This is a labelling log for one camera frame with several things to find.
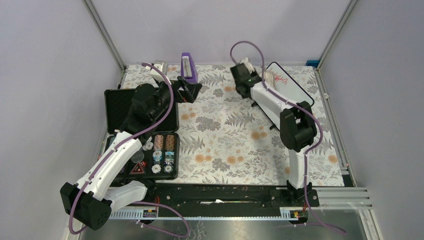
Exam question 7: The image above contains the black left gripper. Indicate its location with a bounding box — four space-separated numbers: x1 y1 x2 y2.
150 75 202 120

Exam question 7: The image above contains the small whiteboard black frame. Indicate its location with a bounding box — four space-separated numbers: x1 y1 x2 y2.
251 61 315 129

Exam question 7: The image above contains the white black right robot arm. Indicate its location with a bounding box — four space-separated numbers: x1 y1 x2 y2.
230 62 317 206

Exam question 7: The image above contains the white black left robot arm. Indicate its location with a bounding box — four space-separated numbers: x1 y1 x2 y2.
60 76 203 235

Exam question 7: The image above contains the purple metronome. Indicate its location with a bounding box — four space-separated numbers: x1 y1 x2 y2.
180 52 199 84

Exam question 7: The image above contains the floral patterned table mat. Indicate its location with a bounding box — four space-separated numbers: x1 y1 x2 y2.
121 64 345 187

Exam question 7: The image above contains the black poker chip case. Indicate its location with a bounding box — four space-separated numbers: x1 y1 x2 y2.
104 89 180 187

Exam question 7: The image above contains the red triangle dealer token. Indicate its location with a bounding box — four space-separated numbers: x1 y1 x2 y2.
129 162 145 175

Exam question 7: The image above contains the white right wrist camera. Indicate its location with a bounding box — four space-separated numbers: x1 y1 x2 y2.
239 57 256 74

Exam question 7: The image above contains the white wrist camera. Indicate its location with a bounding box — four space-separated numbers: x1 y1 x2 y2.
239 57 256 74
141 60 170 83

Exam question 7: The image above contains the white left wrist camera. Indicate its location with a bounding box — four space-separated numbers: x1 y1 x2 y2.
141 60 170 83

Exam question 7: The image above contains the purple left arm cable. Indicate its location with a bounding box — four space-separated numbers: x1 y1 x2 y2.
68 62 175 236

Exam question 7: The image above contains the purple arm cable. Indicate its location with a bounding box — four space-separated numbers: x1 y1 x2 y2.
68 62 175 236
229 41 348 237

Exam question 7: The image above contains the blue corner bracket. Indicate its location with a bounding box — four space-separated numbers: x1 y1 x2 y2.
305 60 320 68

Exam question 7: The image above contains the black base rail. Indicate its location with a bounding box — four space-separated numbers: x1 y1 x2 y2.
144 183 320 219

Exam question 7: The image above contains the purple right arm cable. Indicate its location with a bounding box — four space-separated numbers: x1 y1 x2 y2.
229 41 348 237

